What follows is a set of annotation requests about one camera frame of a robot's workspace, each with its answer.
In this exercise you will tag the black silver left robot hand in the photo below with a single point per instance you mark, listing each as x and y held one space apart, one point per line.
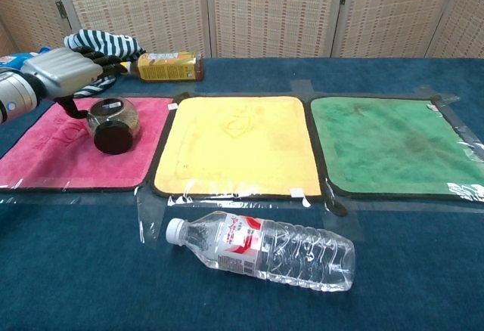
64 70

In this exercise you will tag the small round glass jar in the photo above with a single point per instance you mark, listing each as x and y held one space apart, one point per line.
113 130

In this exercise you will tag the blue detergent pump bottle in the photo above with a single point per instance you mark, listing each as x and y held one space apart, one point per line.
17 60

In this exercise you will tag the striped dark white cloth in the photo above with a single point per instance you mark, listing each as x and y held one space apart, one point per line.
109 45

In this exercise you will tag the pink microfiber cloth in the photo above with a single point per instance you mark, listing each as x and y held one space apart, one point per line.
68 161

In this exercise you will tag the yellow label tea bottle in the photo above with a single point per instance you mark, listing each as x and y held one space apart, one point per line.
170 68

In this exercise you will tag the yellow microfiber cloth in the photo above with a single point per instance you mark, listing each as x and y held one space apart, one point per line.
238 146

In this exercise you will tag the woven bamboo folding screen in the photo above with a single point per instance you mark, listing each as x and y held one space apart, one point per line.
272 10

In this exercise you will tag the clear tape strip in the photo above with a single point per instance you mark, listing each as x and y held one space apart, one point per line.
431 92
304 87

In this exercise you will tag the clear plastic water bottle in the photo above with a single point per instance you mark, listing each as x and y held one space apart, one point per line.
264 251

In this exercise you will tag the green microfiber cloth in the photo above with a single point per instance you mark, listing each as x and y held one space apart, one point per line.
385 146

